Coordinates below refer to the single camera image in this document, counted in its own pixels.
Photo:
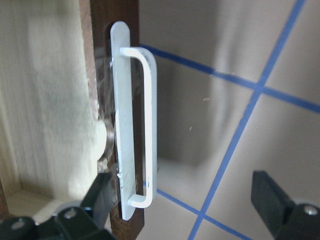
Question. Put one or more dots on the dark brown wooden drawer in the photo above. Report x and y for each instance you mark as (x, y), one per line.
(97, 18)

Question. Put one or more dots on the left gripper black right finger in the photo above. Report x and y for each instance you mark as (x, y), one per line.
(272, 204)

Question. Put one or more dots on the cream plastic storage box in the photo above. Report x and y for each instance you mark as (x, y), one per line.
(50, 135)

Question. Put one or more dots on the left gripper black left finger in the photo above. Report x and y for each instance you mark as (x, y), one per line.
(98, 200)

